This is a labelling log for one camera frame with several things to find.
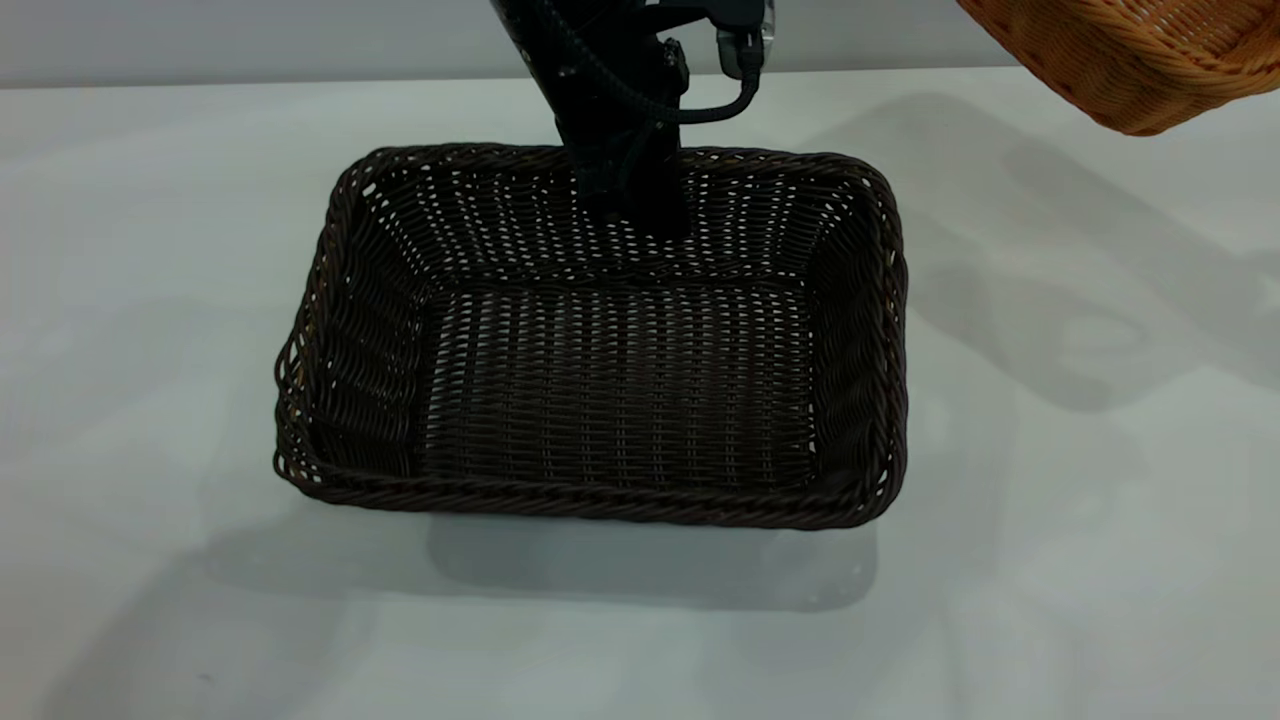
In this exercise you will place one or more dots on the black wicker basket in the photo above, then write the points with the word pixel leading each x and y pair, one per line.
pixel 620 400

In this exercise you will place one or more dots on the orange wicker basket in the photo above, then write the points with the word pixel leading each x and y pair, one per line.
pixel 1130 60

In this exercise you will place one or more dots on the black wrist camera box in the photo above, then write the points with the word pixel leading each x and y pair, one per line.
pixel 735 10

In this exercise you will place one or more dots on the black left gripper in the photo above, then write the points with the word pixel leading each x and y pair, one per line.
pixel 600 70

